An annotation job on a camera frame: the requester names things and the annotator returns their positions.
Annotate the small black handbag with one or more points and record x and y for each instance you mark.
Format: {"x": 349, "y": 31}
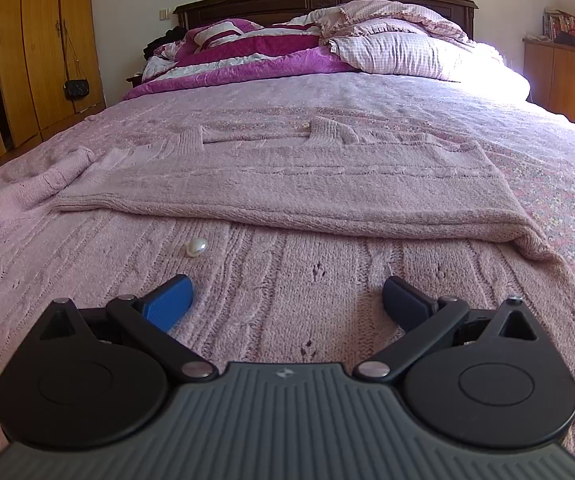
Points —
{"x": 76, "y": 89}

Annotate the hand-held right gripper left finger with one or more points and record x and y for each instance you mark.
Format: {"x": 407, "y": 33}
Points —
{"x": 167, "y": 302}

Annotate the pink checked ruffled pillow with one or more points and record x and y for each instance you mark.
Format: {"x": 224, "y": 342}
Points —
{"x": 392, "y": 45}

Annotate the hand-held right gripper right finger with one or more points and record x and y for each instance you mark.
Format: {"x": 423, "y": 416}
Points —
{"x": 405, "y": 302}

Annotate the row of books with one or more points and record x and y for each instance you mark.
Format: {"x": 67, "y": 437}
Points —
{"x": 557, "y": 22}

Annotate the wooden side cabinet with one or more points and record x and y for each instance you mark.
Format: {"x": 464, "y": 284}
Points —
{"x": 562, "y": 80}

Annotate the wooden wardrobe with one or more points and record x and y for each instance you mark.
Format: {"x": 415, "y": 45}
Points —
{"x": 27, "y": 60}

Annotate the magenta and white quilt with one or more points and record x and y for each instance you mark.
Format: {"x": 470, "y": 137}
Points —
{"x": 247, "y": 52}

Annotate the pink knitted sweater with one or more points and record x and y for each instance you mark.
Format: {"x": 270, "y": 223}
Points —
{"x": 287, "y": 185}

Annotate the wall socket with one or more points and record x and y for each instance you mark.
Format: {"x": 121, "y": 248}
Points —
{"x": 165, "y": 12}

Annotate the pink floral bed sheet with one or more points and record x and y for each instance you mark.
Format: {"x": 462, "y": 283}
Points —
{"x": 317, "y": 95}

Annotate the dark clothes pile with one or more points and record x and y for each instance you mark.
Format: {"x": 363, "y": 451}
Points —
{"x": 165, "y": 42}

